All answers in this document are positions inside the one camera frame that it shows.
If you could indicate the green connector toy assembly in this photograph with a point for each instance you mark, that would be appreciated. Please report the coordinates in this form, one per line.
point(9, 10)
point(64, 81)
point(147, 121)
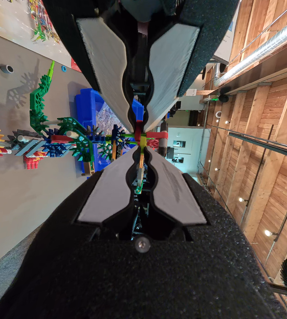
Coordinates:
point(37, 99)

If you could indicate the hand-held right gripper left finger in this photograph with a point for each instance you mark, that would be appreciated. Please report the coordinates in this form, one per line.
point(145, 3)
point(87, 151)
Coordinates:
point(103, 196)

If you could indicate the small grey spacer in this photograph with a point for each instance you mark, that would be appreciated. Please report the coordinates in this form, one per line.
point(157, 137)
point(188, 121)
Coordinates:
point(6, 68)

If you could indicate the construction toy set plastic bag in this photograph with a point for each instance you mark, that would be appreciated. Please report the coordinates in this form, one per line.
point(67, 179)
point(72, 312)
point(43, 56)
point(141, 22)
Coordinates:
point(13, 20)

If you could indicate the black grey connector toy assembly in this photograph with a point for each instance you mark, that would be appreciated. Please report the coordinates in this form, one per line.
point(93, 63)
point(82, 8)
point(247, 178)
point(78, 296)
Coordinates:
point(31, 145)

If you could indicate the small multicolour toy assembly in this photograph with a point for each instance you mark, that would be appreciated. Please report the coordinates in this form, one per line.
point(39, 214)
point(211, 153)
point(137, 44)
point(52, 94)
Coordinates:
point(140, 174)

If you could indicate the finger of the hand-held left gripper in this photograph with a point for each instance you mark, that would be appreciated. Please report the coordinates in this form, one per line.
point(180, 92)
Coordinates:
point(170, 69)
point(106, 62)

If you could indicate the yellow clip connector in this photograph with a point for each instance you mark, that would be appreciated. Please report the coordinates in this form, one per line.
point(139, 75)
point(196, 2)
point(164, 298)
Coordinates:
point(142, 144)

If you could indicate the silver ventilation duct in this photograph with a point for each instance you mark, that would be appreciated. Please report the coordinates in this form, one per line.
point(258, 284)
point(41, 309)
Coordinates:
point(258, 49)

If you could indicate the clear plastic bag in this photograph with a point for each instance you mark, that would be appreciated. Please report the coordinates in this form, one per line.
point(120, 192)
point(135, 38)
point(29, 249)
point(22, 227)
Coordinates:
point(103, 117)

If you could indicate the small blue plastic bin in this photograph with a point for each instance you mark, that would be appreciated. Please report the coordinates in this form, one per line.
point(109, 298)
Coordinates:
point(88, 99)

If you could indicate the short yellow rod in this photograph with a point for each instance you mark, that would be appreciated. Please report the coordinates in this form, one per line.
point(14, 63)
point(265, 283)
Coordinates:
point(141, 161)
point(114, 149)

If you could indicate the black pole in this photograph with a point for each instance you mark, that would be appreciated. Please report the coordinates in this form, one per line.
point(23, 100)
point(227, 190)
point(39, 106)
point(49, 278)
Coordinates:
point(279, 289)

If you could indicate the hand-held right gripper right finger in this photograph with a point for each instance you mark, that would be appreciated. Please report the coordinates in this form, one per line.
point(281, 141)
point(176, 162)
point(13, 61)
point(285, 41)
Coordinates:
point(178, 196)

